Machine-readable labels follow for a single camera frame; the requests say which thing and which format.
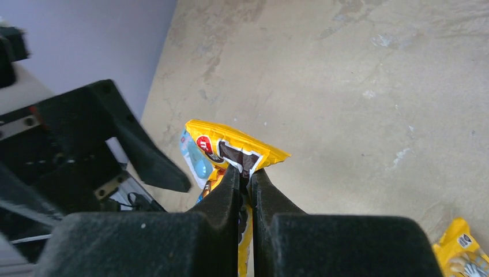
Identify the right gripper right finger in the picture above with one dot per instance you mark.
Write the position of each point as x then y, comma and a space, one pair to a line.
290, 242

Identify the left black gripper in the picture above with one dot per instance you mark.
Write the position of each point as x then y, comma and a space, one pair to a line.
55, 158

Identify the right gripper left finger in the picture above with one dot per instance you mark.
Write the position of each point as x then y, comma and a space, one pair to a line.
202, 241

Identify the yellow M&M bag bottom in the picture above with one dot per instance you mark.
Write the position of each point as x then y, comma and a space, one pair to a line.
227, 147

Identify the yellow m&m bag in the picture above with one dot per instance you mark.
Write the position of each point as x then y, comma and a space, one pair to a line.
227, 147
458, 253

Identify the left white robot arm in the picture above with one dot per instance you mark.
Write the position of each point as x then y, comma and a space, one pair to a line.
19, 88

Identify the blue toy blister pack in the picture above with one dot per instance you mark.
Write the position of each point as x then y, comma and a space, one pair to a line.
198, 163

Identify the yellow M&M bag middle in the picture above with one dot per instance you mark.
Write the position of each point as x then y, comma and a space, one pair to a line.
458, 253

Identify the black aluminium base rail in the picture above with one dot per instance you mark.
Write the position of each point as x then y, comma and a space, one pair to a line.
29, 233

